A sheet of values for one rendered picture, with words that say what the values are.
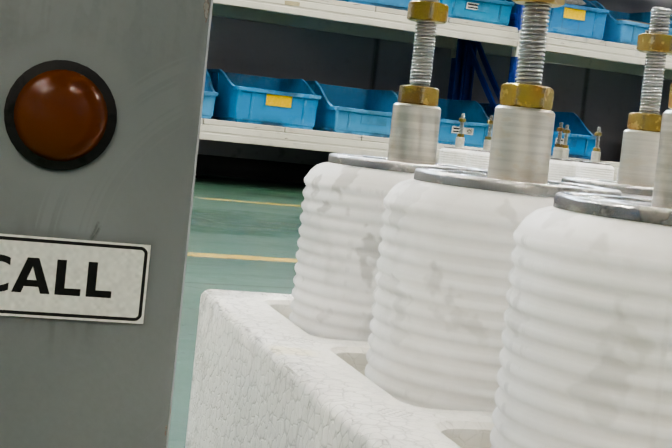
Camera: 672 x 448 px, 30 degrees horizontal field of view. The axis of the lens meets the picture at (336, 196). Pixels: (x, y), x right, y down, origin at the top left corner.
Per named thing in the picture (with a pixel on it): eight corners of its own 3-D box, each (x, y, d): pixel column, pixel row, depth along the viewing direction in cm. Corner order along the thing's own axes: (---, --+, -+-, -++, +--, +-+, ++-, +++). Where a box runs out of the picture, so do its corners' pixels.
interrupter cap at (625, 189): (528, 186, 62) (529, 172, 62) (638, 196, 66) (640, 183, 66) (638, 202, 55) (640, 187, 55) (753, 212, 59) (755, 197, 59)
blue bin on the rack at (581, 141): (472, 146, 597) (476, 102, 596) (539, 154, 613) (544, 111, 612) (528, 153, 552) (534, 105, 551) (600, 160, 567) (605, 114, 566)
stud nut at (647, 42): (628, 50, 61) (631, 33, 61) (654, 54, 62) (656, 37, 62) (658, 50, 59) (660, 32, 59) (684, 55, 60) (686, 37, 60)
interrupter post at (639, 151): (603, 195, 61) (611, 127, 61) (638, 198, 62) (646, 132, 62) (638, 200, 59) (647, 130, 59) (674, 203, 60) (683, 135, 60)
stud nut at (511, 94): (548, 111, 47) (550, 89, 47) (556, 110, 45) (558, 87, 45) (495, 105, 47) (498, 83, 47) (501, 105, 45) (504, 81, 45)
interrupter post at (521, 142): (542, 199, 47) (552, 112, 47) (553, 203, 45) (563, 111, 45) (478, 192, 47) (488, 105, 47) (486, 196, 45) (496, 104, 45)
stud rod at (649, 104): (628, 162, 61) (646, 7, 60) (642, 164, 61) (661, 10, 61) (643, 164, 60) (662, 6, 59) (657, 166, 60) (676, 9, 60)
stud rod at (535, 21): (531, 153, 46) (555, -52, 46) (536, 153, 45) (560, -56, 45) (505, 150, 46) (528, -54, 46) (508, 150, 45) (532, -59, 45)
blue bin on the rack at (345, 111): (287, 127, 561) (292, 80, 560) (364, 135, 577) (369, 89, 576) (331, 132, 516) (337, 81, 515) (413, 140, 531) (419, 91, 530)
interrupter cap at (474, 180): (596, 202, 50) (598, 185, 50) (642, 215, 42) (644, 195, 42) (407, 182, 50) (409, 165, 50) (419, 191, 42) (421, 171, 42)
